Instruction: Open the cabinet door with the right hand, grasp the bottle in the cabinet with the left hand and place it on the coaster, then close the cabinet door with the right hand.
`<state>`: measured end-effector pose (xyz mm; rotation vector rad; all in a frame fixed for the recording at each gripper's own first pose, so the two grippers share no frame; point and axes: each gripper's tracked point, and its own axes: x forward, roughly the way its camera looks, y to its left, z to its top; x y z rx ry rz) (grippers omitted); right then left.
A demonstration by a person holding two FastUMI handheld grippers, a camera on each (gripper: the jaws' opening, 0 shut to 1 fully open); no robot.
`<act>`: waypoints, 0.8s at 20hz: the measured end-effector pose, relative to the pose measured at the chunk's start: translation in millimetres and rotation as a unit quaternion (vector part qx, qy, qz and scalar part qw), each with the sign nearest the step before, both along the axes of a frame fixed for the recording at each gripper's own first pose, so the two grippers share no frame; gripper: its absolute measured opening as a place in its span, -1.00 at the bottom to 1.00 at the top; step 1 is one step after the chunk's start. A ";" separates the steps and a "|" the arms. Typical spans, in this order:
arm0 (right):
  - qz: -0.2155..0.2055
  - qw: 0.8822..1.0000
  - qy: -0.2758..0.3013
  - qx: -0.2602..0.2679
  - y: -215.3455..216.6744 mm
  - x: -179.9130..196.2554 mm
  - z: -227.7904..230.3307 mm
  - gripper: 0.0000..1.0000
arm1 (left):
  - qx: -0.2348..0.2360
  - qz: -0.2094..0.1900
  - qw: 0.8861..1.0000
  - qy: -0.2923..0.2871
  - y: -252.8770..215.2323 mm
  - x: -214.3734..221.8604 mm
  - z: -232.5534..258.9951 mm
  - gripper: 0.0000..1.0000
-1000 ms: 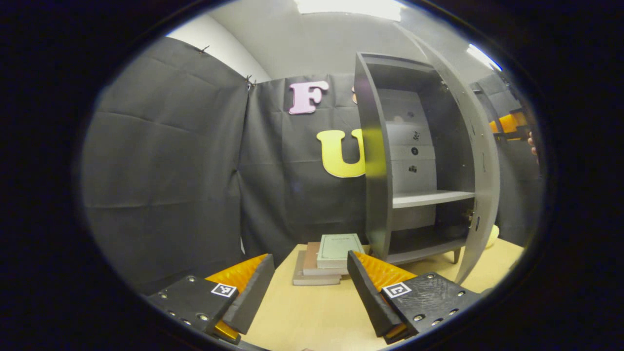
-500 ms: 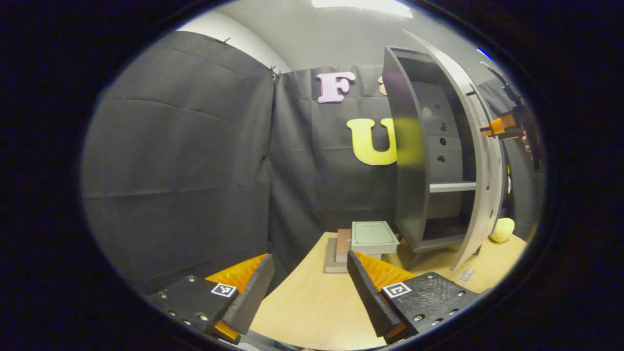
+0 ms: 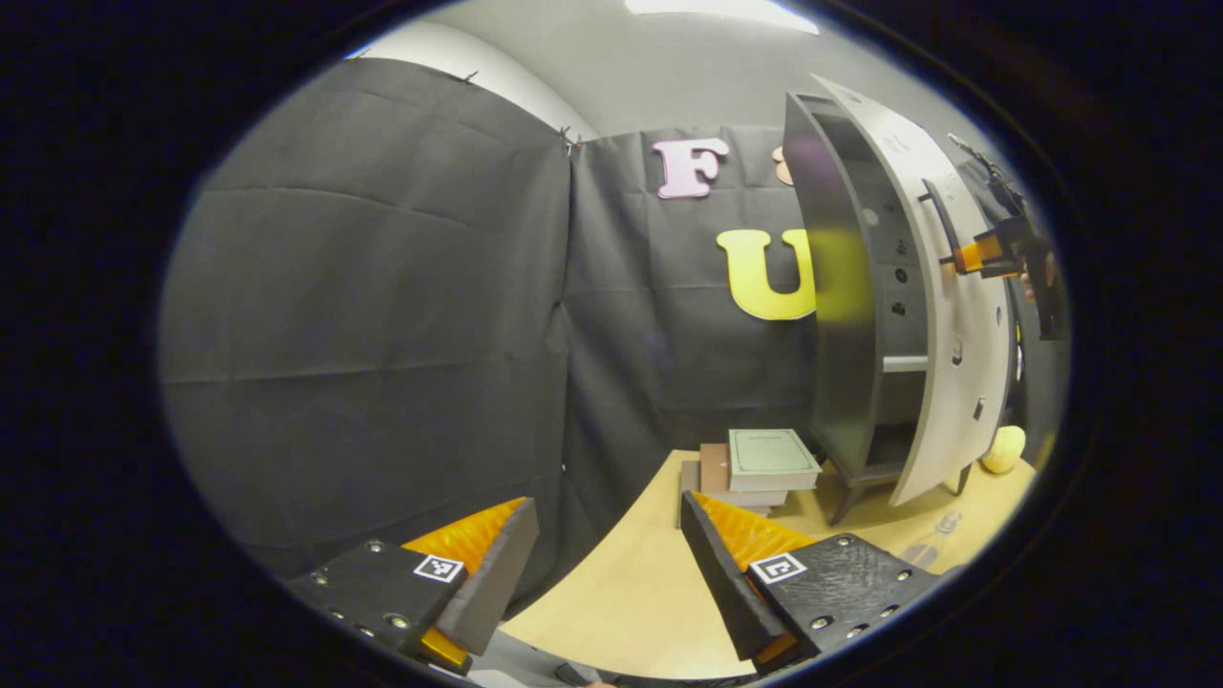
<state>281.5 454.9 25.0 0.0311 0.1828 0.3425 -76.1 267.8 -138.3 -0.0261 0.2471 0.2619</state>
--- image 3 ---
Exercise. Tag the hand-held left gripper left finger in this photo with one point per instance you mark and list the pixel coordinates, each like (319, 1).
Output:
(497, 583)

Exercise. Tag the black backdrop cloth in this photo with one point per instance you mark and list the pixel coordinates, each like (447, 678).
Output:
(382, 334)

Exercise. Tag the green book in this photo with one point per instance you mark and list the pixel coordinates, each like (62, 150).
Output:
(769, 457)

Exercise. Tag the grey cabinet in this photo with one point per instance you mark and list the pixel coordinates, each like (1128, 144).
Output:
(841, 334)

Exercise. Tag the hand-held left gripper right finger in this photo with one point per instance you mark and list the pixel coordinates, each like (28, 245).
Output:
(726, 592)

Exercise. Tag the grey cabinet door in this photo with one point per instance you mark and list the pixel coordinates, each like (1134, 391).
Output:
(965, 382)

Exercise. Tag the clear plastic bottle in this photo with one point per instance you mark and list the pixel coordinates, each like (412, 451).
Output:
(941, 528)

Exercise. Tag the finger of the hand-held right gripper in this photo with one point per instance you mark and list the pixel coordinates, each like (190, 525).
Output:
(976, 254)

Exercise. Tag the light grey cabinet shelf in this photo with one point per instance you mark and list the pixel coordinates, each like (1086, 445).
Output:
(906, 364)

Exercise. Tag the small yellow object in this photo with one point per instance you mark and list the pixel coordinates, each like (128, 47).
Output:
(1003, 451)

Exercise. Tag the person's grey clothing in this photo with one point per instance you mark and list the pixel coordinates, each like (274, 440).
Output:
(516, 664)

